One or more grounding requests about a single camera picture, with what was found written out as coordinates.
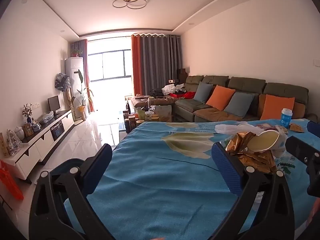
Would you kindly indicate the white and black cabinet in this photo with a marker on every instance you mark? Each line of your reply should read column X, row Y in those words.
column 37, row 145

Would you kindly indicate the window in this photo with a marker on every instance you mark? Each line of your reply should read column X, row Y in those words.
column 110, row 65

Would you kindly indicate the blue floral blanket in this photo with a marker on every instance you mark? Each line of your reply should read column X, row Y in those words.
column 162, row 170

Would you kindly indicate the wrapped ship model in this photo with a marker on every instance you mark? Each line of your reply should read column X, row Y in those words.
column 13, row 142

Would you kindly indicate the orange plastic bag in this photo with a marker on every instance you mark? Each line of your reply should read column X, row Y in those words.
column 8, row 180

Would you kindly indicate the white paper cup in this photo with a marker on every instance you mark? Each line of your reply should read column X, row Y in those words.
column 265, row 141

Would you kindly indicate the white ceramic jar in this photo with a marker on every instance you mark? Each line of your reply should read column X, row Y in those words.
column 19, row 133

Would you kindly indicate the blue lidded cup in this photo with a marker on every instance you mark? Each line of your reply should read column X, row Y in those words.
column 286, row 117

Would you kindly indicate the grey and orange curtain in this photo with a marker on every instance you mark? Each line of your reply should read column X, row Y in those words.
column 83, row 55

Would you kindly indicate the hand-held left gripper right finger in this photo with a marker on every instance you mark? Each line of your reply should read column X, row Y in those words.
column 226, row 170

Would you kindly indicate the framed picture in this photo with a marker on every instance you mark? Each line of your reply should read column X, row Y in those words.
column 28, row 129

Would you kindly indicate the blue-grey cushion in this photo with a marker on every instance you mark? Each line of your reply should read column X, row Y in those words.
column 239, row 104
column 203, row 92

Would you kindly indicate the blue and white porcelain jar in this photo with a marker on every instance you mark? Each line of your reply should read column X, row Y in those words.
column 36, row 126

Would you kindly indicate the glass coffee table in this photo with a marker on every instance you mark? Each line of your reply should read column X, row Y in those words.
column 125, row 125

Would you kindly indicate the tall tan carton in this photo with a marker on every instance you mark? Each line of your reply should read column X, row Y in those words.
column 4, row 145

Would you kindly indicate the pile of white clothes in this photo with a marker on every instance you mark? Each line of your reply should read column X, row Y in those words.
column 172, row 89

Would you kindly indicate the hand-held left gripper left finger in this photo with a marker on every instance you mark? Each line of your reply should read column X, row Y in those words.
column 100, row 165

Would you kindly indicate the olive green sofa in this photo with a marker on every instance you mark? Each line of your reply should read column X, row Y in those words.
column 247, row 85

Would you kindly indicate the orange cushion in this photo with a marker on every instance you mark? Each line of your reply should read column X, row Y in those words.
column 276, row 107
column 220, row 97

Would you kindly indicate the white standing air conditioner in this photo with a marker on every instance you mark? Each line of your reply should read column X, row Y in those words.
column 73, row 75

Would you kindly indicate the clear green printed packet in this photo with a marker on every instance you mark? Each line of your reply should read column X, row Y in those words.
column 285, row 166

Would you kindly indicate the vase with branches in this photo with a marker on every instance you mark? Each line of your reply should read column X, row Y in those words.
column 27, row 112

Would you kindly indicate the small potted plant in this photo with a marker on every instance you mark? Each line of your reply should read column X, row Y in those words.
column 76, row 52

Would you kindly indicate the covered standing fan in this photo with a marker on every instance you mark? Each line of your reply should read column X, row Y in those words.
column 62, row 82

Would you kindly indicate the tall leafy plant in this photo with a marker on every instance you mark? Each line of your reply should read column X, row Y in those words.
column 82, row 97

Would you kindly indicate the group of jars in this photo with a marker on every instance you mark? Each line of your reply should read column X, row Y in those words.
column 145, row 116

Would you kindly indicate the brown box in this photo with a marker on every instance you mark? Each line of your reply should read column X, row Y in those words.
column 182, row 75

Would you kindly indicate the plastic wrapped bundle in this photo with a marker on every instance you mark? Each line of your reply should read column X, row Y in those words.
column 46, row 117

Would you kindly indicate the white tissue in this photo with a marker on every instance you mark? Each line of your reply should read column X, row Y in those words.
column 225, row 128

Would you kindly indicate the gold foil wrapper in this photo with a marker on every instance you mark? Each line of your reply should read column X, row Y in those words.
column 260, row 160

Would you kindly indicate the red cloth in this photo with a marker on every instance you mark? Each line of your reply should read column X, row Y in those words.
column 188, row 95

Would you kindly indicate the black monitor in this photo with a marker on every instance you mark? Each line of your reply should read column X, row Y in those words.
column 53, row 103

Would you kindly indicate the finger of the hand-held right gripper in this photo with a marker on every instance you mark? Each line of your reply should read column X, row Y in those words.
column 303, row 150
column 314, row 127

